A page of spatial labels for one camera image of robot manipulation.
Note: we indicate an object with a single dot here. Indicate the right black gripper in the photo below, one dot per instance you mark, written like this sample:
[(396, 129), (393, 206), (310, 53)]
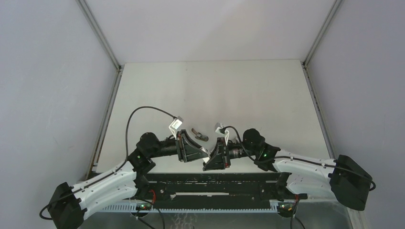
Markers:
[(218, 158)]

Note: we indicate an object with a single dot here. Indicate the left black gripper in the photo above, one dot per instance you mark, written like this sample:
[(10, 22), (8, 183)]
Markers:
[(186, 149)]

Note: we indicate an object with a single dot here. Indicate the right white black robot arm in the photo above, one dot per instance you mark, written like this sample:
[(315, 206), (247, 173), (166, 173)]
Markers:
[(340, 179)]

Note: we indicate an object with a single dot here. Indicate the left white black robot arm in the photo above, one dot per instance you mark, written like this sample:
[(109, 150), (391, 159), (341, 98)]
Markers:
[(71, 205)]

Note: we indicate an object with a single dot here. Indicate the left green circuit board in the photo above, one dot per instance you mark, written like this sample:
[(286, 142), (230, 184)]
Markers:
[(143, 207)]

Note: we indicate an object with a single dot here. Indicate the green circuit board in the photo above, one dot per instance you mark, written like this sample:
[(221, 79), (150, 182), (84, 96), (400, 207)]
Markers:
[(143, 207), (285, 207)]

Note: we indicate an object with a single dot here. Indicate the right green circuit board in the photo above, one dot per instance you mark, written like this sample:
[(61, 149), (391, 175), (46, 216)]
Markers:
[(285, 207)]

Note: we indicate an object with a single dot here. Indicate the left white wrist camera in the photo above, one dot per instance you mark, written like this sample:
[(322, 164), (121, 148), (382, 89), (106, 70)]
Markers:
[(174, 125)]

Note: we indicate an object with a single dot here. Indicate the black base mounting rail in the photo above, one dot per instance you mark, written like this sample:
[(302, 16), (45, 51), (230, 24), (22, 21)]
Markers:
[(216, 189)]

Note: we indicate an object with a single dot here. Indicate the white slotted cable duct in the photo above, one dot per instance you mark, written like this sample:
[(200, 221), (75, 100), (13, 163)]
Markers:
[(126, 207)]

